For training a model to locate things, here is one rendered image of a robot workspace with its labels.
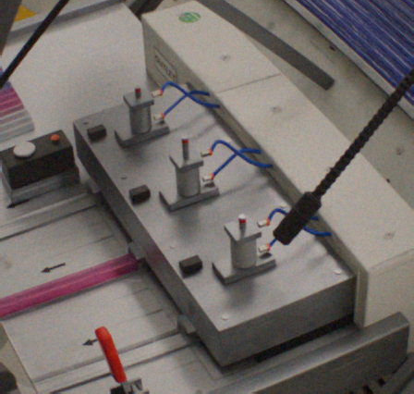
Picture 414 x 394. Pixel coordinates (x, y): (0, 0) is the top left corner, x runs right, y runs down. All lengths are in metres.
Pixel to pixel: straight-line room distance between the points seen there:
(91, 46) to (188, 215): 0.42
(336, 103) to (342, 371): 0.31
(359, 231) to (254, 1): 0.41
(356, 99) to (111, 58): 0.36
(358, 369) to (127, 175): 0.30
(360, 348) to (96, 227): 0.31
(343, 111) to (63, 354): 0.38
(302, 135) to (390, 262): 0.20
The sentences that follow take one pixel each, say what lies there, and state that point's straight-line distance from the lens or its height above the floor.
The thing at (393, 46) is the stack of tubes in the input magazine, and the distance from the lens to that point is 1.19.
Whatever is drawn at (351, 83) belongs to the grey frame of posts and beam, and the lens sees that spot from 1.24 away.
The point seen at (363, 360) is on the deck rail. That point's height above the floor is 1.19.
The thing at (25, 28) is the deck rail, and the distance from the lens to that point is 1.54.
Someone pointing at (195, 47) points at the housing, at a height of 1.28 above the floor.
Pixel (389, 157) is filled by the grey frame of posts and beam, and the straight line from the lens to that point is 1.17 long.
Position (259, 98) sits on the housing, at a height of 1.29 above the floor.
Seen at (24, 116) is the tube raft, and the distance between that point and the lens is 1.36.
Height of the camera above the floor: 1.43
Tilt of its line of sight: 12 degrees down
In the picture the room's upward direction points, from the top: 40 degrees clockwise
